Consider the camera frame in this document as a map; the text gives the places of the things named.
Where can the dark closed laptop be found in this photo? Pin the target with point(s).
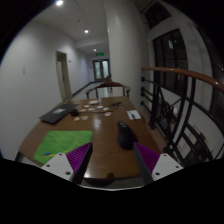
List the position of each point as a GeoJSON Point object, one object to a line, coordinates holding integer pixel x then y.
{"type": "Point", "coordinates": [56, 114]}

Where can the pale side door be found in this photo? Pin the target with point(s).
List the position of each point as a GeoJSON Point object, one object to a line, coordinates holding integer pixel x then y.
{"type": "Point", "coordinates": [62, 76]}

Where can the small pale card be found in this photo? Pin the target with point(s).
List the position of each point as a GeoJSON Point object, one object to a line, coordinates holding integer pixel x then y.
{"type": "Point", "coordinates": [100, 106]}
{"type": "Point", "coordinates": [106, 109]}
{"type": "Point", "coordinates": [91, 109]}
{"type": "Point", "coordinates": [86, 106]}
{"type": "Point", "coordinates": [82, 110]}

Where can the round ceiling light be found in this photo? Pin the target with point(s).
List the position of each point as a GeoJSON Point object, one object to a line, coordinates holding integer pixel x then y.
{"type": "Point", "coordinates": [86, 31]}
{"type": "Point", "coordinates": [59, 2]}

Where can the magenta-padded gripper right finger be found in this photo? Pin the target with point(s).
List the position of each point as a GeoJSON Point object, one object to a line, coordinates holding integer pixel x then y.
{"type": "Point", "coordinates": [165, 165]}

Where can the wooden chair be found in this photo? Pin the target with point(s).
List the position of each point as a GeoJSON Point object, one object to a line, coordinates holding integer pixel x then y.
{"type": "Point", "coordinates": [110, 84]}

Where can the small white box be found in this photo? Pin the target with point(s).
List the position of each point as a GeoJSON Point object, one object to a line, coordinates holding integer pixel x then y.
{"type": "Point", "coordinates": [94, 101]}

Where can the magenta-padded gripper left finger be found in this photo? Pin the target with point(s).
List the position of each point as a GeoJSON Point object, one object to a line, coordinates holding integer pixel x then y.
{"type": "Point", "coordinates": [58, 165]}

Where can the green exit sign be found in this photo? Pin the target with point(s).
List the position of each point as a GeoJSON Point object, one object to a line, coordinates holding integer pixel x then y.
{"type": "Point", "coordinates": [100, 54]}

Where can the wood-topped black metal railing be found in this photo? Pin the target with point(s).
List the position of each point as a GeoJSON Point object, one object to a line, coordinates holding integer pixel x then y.
{"type": "Point", "coordinates": [186, 73]}

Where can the green mouse pad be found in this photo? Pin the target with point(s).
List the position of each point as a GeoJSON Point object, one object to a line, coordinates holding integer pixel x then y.
{"type": "Point", "coordinates": [60, 141]}

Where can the white wall switch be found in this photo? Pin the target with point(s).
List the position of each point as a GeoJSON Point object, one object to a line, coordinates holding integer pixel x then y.
{"type": "Point", "coordinates": [24, 70]}

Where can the white notepad with pen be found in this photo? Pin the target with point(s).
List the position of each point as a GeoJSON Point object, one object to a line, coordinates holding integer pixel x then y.
{"type": "Point", "coordinates": [134, 114]}

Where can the small black box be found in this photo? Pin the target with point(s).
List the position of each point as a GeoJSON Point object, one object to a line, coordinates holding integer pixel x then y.
{"type": "Point", "coordinates": [74, 112]}

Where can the small dark transom window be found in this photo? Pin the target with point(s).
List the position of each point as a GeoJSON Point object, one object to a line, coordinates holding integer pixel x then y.
{"type": "Point", "coordinates": [157, 14]}

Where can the glass double door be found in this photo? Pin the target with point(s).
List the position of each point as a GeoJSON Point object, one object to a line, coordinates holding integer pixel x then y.
{"type": "Point", "coordinates": [101, 70]}

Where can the large dark window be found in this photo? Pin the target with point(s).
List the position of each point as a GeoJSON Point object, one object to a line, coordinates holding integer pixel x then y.
{"type": "Point", "coordinates": [170, 63]}

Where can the small tan card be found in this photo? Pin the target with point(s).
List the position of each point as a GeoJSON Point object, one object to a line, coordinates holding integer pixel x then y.
{"type": "Point", "coordinates": [76, 118]}
{"type": "Point", "coordinates": [84, 117]}

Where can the small pink card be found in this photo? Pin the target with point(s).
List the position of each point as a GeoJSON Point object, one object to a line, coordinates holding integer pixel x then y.
{"type": "Point", "coordinates": [108, 114]}

